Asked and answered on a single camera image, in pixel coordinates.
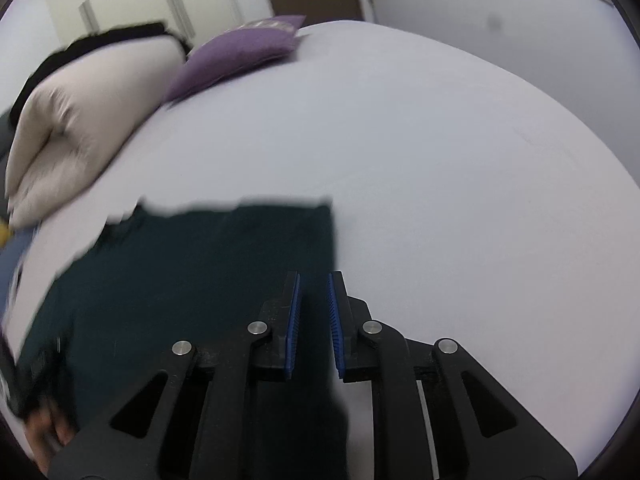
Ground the black garment behind duvet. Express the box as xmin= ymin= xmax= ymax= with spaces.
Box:
xmin=9 ymin=21 xmax=192 ymax=129

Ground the purple cushion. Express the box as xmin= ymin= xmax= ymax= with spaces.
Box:
xmin=164 ymin=14 xmax=306 ymax=103

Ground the dark green knit sweater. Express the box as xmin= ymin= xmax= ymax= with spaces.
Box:
xmin=17 ymin=205 xmax=334 ymax=437

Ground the white bed sheet mattress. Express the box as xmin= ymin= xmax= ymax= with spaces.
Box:
xmin=6 ymin=22 xmax=639 ymax=469

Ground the person's left hand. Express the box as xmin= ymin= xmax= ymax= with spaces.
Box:
xmin=25 ymin=398 xmax=76 ymax=476

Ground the yellow embroidered cushion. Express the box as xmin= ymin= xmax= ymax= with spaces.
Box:
xmin=0 ymin=220 xmax=12 ymax=248

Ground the blue pillow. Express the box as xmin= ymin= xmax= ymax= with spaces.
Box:
xmin=1 ymin=226 xmax=39 ymax=328

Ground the rolled beige duvet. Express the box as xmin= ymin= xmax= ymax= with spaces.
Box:
xmin=4 ymin=35 xmax=186 ymax=229

